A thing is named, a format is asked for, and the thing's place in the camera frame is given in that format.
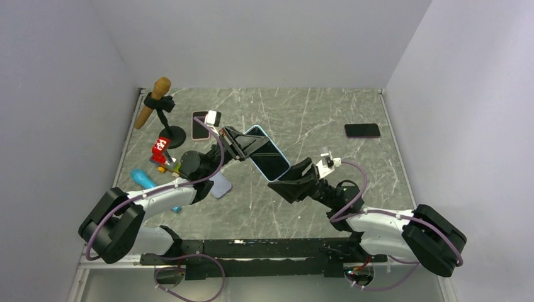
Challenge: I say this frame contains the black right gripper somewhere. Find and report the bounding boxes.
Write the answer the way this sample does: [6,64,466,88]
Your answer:
[268,158,338,210]

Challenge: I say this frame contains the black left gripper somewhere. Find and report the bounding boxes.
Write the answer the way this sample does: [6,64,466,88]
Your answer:
[203,126,271,179]

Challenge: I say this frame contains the lavender phone case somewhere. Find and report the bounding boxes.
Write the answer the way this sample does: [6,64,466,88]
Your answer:
[210,172,232,199]

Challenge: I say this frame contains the dark magenta phone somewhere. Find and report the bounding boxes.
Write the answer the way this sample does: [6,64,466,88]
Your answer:
[344,123,380,138]

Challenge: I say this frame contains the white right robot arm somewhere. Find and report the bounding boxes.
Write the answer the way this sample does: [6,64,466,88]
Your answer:
[268,159,467,277]

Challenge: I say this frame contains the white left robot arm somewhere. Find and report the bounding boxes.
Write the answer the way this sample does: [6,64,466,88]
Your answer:
[78,126,271,264]

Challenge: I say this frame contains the phone in pink case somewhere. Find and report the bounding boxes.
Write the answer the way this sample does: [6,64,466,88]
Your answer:
[191,111,211,141]

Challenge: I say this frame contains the red white toy block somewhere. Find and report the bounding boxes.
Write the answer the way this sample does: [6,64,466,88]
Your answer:
[150,137,174,166]

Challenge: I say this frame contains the small red yellow toy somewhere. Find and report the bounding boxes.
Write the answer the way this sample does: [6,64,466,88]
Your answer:
[156,158,181,177]

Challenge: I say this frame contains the blue marker pen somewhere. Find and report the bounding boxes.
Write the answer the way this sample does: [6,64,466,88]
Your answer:
[130,169,181,216]

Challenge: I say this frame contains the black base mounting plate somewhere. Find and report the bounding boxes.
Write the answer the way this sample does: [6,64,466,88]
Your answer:
[140,238,387,281]

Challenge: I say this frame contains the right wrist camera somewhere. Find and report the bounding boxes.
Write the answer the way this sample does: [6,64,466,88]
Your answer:
[315,147,341,179]

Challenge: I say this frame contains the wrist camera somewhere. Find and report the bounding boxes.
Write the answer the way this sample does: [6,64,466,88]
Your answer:
[315,147,341,179]
[204,110,222,128]

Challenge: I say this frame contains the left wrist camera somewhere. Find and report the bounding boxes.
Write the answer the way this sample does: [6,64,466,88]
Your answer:
[204,110,222,128]

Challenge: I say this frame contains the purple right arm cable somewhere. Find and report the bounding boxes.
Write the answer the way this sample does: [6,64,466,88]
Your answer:
[328,160,465,292]

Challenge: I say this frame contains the aluminium table edge rail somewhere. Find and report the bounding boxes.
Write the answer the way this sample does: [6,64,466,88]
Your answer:
[112,87,146,187]

